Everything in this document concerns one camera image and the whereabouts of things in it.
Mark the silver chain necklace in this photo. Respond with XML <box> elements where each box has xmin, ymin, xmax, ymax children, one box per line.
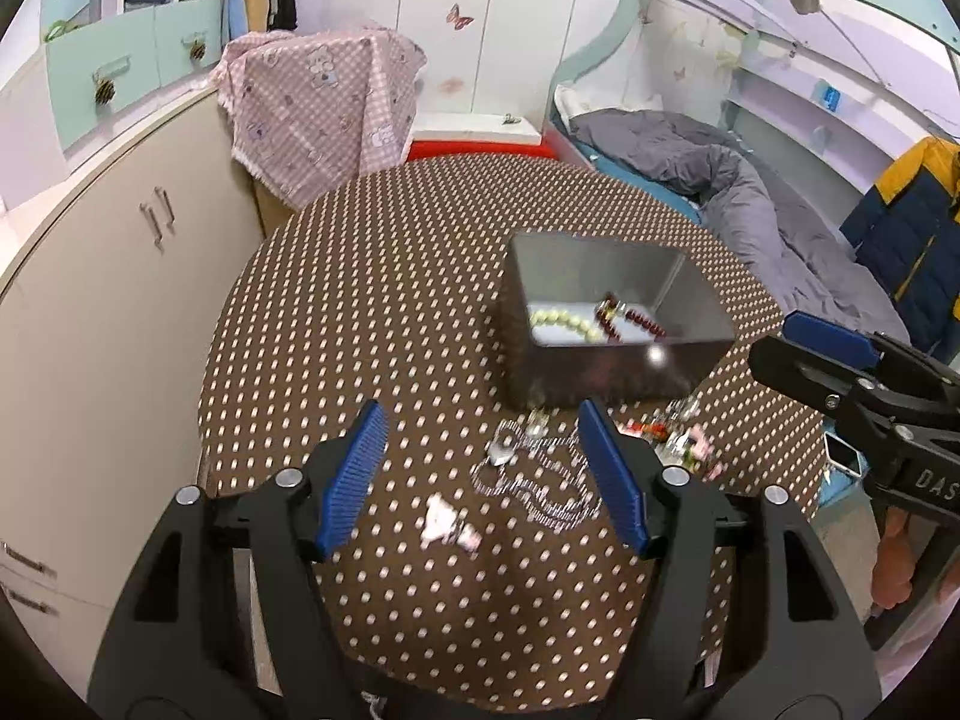
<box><xmin>471</xmin><ymin>420</ymin><xmax>601</xmax><ymax>530</ymax></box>

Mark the white pillow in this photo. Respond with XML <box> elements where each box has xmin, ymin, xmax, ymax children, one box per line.
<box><xmin>555</xmin><ymin>82</ymin><xmax>662</xmax><ymax>122</ymax></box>

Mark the teal bed frame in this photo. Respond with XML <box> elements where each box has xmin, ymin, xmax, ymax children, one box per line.
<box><xmin>551</xmin><ymin>0</ymin><xmax>960</xmax><ymax>121</ymax></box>

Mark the navy and yellow jacket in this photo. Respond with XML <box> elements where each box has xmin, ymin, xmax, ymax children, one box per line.
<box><xmin>838</xmin><ymin>136</ymin><xmax>960</xmax><ymax>361</ymax></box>

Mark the lavender wall shelf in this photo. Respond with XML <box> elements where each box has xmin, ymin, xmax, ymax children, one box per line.
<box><xmin>724</xmin><ymin>60</ymin><xmax>912</xmax><ymax>196</ymax></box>

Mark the silver metal tin box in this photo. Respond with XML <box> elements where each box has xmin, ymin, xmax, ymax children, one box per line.
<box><xmin>499</xmin><ymin>232</ymin><xmax>736</xmax><ymax>407</ymax></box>

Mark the beige cabinet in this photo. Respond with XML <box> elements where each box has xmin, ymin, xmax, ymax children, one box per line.
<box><xmin>0</xmin><ymin>79</ymin><xmax>263</xmax><ymax>691</ymax></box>

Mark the cream bead bracelet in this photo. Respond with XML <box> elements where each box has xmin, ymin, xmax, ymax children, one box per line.
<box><xmin>529</xmin><ymin>306</ymin><xmax>605</xmax><ymax>344</ymax></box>

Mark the grey duvet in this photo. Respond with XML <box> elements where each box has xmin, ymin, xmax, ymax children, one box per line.
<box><xmin>568</xmin><ymin>109</ymin><xmax>912</xmax><ymax>350</ymax></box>

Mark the dark red bead bracelet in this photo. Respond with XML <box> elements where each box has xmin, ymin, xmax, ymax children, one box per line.
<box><xmin>595</xmin><ymin>292</ymin><xmax>668</xmax><ymax>342</ymax></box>

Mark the pink checked cloth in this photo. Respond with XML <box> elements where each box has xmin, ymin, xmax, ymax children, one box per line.
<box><xmin>208</xmin><ymin>24</ymin><xmax>428</xmax><ymax>211</ymax></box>

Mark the white wardrobe with butterfly stickers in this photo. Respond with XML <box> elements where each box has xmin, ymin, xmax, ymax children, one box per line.
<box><xmin>394</xmin><ymin>0</ymin><xmax>638</xmax><ymax>121</ymax></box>

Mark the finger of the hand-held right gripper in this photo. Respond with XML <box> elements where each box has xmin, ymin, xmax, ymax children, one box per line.
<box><xmin>782</xmin><ymin>310</ymin><xmax>957</xmax><ymax>398</ymax></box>
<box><xmin>748</xmin><ymin>336</ymin><xmax>912</xmax><ymax>451</ymax></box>

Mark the pink charm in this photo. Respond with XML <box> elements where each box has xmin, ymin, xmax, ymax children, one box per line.
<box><xmin>660</xmin><ymin>424</ymin><xmax>725</xmax><ymax>481</ymax></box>
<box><xmin>420</xmin><ymin>495</ymin><xmax>482</xmax><ymax>552</ymax></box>

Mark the teal bed sheet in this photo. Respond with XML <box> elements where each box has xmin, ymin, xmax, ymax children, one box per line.
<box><xmin>581</xmin><ymin>142</ymin><xmax>706</xmax><ymax>226</ymax></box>

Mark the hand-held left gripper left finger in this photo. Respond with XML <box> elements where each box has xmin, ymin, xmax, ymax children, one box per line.
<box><xmin>88</xmin><ymin>399</ymin><xmax>391</xmax><ymax>720</ymax></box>

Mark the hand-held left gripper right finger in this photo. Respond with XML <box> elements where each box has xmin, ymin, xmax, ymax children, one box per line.
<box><xmin>576</xmin><ymin>399</ymin><xmax>882</xmax><ymax>720</ymax></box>

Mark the mint green drawer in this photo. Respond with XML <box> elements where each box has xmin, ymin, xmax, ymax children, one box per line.
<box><xmin>154</xmin><ymin>0</ymin><xmax>226</xmax><ymax>87</ymax></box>
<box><xmin>45</xmin><ymin>19</ymin><xmax>160</xmax><ymax>151</ymax></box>

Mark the person's right hand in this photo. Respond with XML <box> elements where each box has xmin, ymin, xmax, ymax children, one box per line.
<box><xmin>870</xmin><ymin>506</ymin><xmax>957</xmax><ymax>612</ymax></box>

